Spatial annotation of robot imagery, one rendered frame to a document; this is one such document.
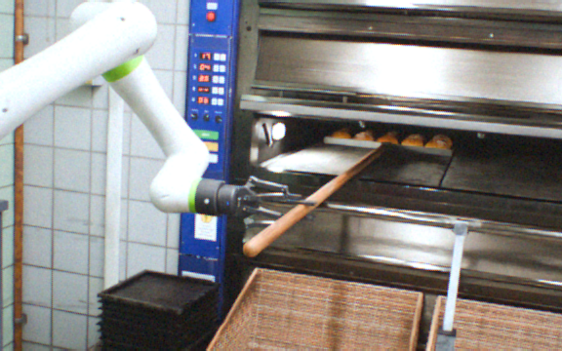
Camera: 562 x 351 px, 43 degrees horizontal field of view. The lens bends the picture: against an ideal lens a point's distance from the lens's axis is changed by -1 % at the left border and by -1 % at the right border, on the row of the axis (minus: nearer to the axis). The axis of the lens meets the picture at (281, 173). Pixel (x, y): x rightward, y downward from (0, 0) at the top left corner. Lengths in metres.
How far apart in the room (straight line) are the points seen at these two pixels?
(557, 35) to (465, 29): 0.26
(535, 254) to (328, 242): 0.63
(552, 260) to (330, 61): 0.90
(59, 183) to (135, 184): 0.31
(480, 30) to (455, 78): 0.16
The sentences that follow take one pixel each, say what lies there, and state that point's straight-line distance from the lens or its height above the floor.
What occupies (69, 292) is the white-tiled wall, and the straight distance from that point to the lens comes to 2.78.
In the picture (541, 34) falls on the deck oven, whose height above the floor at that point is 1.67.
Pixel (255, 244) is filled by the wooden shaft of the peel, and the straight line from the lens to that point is 1.37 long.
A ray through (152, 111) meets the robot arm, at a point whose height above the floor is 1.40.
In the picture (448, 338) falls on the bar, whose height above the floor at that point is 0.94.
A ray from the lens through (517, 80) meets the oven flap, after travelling 2.22.
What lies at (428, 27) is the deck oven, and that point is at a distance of 2.23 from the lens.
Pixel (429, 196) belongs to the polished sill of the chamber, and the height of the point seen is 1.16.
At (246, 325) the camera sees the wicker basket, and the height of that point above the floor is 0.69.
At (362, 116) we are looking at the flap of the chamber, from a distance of 2.10.
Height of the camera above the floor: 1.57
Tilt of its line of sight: 10 degrees down
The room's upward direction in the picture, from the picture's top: 4 degrees clockwise
